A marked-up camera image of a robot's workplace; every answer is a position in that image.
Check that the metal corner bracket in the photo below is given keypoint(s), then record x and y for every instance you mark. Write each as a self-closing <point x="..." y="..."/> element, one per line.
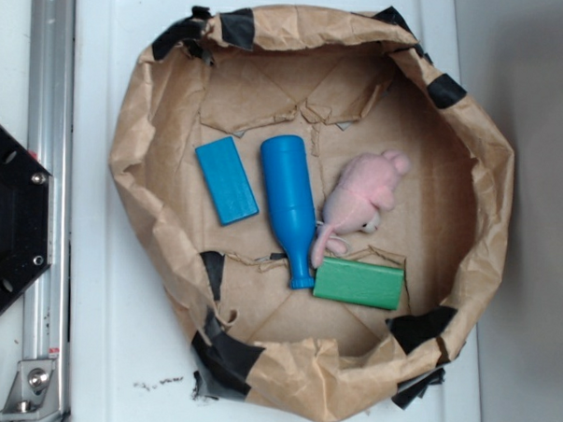
<point x="34" y="394"/>

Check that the pink plush toy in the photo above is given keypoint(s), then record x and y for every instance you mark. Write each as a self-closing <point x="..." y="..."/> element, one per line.
<point x="364" y="189"/>

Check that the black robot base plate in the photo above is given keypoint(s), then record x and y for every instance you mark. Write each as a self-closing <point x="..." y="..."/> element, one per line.
<point x="24" y="219"/>

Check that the blue plastic toy bottle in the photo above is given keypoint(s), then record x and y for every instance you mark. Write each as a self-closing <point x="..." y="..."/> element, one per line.
<point x="290" y="202"/>

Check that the blue rectangular block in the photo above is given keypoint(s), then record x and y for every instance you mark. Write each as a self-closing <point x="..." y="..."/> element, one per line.
<point x="226" y="180"/>

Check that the aluminium extrusion rail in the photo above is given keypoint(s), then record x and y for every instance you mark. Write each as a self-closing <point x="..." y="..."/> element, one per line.
<point x="45" y="338"/>

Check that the green rectangular block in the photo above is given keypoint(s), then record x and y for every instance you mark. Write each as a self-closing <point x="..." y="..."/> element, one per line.
<point x="359" y="283"/>

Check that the white plastic tray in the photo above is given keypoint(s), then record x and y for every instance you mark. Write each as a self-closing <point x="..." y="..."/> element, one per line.
<point x="130" y="360"/>

